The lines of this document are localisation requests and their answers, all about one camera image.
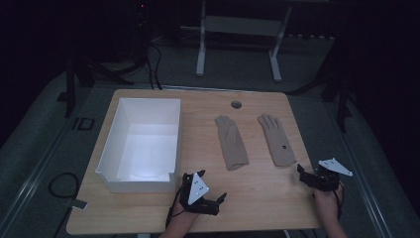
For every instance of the black tripod stand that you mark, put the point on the black tripod stand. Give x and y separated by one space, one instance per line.
71 82

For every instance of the white metal stand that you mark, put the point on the white metal stand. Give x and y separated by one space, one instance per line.
242 25

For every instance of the round table grommet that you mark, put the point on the round table grommet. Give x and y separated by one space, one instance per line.
236 104

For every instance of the person's left hand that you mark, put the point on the person's left hand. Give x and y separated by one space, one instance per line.
183 211

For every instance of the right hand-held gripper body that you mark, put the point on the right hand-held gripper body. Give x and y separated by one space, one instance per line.
330 175

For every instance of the beige glove with dark dot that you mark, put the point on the beige glove with dark dot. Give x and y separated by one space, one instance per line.
276 140

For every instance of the person's right hand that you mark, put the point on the person's right hand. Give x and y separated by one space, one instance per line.
327 200

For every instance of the white rectangular box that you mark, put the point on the white rectangular box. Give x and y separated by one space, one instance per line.
148 148

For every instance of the black square frame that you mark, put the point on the black square frame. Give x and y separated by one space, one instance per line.
84 124

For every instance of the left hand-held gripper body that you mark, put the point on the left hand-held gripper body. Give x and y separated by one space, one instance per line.
197 190

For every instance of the black stand with legs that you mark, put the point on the black stand with legs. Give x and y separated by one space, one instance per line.
343 99

